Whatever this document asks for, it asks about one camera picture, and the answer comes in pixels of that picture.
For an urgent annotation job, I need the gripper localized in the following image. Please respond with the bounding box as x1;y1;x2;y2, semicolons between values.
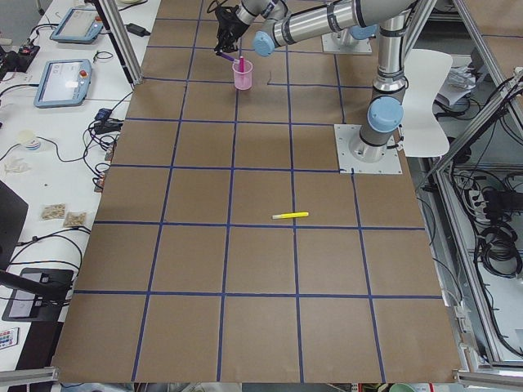
214;5;248;51

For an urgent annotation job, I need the purple pen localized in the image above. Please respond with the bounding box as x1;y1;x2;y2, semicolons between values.
216;51;238;63

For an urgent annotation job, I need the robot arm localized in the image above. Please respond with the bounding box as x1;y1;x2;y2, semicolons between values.
207;0;416;157
338;24;378;46

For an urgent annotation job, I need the pink mesh cup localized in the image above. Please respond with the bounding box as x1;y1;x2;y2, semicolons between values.
232;59;253;91

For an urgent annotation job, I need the teach pendant near cup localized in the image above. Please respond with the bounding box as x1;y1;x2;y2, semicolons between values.
34;59;92;109

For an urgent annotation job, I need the black power adapter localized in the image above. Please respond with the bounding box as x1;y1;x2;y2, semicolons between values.
126;23;150;37

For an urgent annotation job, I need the teach pendant far side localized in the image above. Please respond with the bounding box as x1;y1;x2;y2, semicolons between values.
50;8;103;44

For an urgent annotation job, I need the yellow pen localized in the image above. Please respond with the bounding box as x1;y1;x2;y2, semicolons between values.
271;212;310;220

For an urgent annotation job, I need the white chair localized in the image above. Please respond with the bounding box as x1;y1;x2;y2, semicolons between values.
402;49;453;158

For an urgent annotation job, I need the black tablet device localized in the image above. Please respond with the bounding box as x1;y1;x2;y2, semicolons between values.
1;268;74;322

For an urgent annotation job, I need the remote control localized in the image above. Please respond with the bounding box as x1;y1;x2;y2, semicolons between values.
0;327;20;350

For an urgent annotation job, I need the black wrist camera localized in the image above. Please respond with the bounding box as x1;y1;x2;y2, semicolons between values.
207;0;239;38

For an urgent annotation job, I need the aluminium frame post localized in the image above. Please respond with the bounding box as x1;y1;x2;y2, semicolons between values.
92;0;143;86

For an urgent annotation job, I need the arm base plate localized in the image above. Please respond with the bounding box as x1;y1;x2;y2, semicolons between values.
333;124;402;175
321;33;372;55

